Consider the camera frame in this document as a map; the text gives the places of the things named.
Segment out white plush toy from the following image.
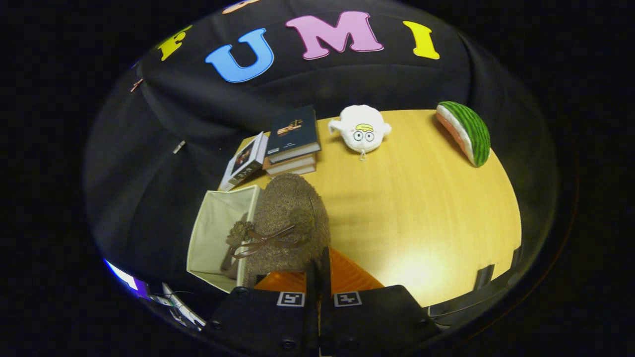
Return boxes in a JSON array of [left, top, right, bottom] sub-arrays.
[[328, 104, 392, 162]]

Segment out beige fabric storage box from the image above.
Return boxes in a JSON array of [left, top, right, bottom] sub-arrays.
[[186, 184, 262, 294]]

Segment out reddish cover book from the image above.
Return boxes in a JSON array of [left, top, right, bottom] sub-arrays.
[[267, 165, 317, 178]]

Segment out black backdrop cloth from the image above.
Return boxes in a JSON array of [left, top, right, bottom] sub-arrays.
[[83, 0, 561, 308]]

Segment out lit computer screen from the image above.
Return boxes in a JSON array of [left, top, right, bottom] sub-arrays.
[[103, 258, 150, 300]]

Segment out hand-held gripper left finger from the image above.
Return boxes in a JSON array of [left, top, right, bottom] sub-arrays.
[[201, 258, 321, 357]]

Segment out brown fuzzy shoe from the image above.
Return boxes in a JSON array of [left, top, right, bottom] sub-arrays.
[[226, 173, 332, 288], [220, 248, 240, 278]]

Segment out brown cover book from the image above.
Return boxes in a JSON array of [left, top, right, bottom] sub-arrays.
[[262, 153, 318, 175]]

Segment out watermelon slice plush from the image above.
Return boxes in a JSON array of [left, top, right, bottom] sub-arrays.
[[436, 101, 492, 168]]

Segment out white portrait book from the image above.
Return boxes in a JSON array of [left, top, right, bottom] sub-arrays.
[[219, 131, 269, 192]]

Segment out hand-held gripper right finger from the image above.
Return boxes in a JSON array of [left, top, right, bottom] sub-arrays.
[[320, 246, 442, 357]]

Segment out dark blue book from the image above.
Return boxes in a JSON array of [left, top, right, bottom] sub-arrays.
[[265, 105, 322, 164]]

